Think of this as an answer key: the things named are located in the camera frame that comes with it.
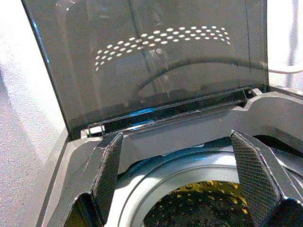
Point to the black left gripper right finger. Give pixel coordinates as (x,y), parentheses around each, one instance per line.
(253,170)

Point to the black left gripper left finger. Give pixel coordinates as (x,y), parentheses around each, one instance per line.
(107,170)

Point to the dark tinted washer lid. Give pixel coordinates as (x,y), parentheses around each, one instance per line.
(142,82)

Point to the perforated steel washer drum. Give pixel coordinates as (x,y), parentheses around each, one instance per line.
(189,205)

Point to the grey top-load washing machine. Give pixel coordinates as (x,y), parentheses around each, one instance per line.
(272,118)

